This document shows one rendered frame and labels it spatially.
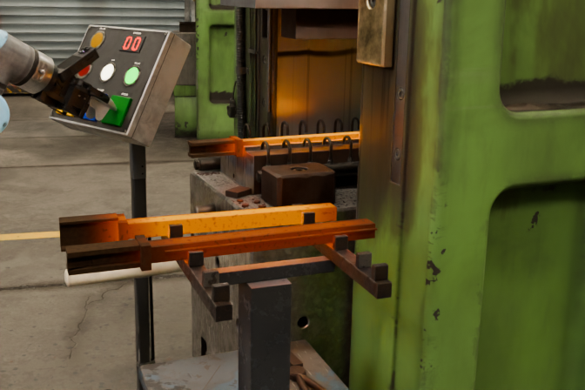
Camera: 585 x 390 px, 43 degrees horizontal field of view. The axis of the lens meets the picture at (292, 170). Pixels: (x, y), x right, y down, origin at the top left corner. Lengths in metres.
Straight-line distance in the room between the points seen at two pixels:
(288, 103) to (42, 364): 1.52
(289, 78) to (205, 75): 4.67
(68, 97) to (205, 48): 4.64
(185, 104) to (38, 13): 3.24
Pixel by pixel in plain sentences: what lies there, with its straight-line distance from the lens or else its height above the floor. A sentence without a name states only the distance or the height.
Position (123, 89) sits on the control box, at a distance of 1.91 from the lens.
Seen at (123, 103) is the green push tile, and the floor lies 1.03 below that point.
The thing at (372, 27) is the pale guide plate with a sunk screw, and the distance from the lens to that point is 1.27.
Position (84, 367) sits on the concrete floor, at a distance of 2.82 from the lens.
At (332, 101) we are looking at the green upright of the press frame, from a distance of 1.79.
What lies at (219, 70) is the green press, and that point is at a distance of 6.45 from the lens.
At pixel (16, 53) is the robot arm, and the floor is 1.16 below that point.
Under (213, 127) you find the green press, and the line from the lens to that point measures 6.46.
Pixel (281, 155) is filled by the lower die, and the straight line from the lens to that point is 1.47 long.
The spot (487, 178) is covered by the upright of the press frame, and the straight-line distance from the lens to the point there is 1.21.
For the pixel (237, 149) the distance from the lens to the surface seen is 1.49.
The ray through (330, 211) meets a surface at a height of 0.96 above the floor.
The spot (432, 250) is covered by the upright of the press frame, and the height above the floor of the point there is 0.92.
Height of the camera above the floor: 1.31
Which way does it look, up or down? 14 degrees down
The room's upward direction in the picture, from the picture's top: 1 degrees clockwise
